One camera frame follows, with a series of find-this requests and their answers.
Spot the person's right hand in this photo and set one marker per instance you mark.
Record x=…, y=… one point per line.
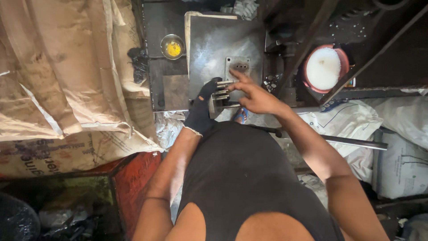
x=262, y=98

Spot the person's left hand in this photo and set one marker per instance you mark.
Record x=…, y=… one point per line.
x=200, y=110

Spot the person's right fingers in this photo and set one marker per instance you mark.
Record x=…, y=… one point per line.
x=241, y=77

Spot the person's left fingers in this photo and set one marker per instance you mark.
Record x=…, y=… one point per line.
x=210, y=87

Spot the grey metal die block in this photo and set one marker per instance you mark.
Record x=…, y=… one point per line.
x=238, y=63

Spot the blue sandal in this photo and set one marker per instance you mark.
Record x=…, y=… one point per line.
x=241, y=115

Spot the large grey steel plate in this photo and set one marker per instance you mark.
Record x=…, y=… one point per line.
x=214, y=47

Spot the steel bowl with yellow paste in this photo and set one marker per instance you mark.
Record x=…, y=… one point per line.
x=172, y=47

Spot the beige board under plate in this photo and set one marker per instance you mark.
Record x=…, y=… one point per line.
x=187, y=36

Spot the crumpled white plastic bag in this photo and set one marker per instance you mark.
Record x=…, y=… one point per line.
x=169, y=129

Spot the bunch of white plastic parts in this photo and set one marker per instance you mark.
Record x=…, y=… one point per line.
x=244, y=8

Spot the black rag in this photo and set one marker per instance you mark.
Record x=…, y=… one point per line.
x=138, y=65

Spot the red bowl of white powder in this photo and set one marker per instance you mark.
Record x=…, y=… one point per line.
x=323, y=68

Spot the person's black sleeveless shirt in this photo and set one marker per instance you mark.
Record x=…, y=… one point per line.
x=244, y=174

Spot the red metal box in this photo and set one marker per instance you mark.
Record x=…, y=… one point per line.
x=135, y=187

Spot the long steel lever rod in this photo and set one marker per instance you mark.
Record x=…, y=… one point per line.
x=351, y=142

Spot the heap of brown paper sacks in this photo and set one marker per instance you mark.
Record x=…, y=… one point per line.
x=63, y=77

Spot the heap of white woven sacks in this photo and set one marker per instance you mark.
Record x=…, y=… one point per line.
x=384, y=134

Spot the dark metal machine frame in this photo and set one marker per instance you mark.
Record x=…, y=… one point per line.
x=374, y=43

